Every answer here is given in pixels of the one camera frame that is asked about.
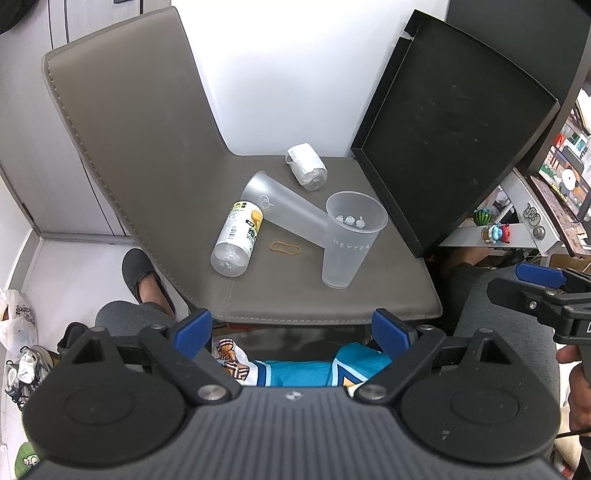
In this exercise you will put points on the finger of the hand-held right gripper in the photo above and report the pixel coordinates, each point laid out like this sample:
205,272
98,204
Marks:
540,274
517,297

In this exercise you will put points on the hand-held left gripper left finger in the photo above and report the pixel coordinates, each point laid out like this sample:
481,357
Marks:
191,330

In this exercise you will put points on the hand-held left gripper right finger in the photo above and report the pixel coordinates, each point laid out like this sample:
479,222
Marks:
390,330

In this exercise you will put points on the tall translucent plastic cup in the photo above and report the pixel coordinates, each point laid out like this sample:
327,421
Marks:
286,207

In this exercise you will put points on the wide translucent plastic cup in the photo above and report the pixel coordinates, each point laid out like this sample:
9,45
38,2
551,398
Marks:
344,258

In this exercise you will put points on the person's right hand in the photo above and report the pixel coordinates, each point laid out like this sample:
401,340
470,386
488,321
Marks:
579,397

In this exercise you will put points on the white shelf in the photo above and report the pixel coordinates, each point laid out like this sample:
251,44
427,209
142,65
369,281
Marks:
531,217

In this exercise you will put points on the blue and red toy figure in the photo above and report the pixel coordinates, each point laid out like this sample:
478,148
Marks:
496,233

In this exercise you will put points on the person's left leg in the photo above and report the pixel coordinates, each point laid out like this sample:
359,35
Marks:
124,314

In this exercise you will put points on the grey slip-on shoe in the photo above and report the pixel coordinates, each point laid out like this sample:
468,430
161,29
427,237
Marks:
136,272

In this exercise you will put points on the watermelon figurine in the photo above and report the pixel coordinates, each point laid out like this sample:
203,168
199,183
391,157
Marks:
483,218

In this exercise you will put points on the clear bottle with yellow label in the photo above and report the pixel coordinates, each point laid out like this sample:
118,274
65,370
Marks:
235,240

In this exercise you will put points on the blue plush toy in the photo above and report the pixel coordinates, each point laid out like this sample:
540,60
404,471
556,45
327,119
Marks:
295,376

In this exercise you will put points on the tan rubber band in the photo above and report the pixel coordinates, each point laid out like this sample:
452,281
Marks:
271,247

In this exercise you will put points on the black tray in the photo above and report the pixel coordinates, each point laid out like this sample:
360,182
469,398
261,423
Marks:
452,138

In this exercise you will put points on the white sneakers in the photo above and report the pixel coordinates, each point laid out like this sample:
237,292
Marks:
27,369

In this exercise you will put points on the white plastic bag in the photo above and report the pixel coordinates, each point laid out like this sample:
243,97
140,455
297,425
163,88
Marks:
14,318

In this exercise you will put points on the small bottle with white label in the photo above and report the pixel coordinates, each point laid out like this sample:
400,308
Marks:
304,164

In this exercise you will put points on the grey leather chair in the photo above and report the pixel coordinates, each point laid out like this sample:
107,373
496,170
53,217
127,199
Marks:
138,138

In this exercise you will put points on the green printed packet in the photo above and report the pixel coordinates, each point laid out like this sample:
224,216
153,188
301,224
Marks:
30,461

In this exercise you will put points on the dark panel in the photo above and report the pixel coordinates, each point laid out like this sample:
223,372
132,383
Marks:
508,41

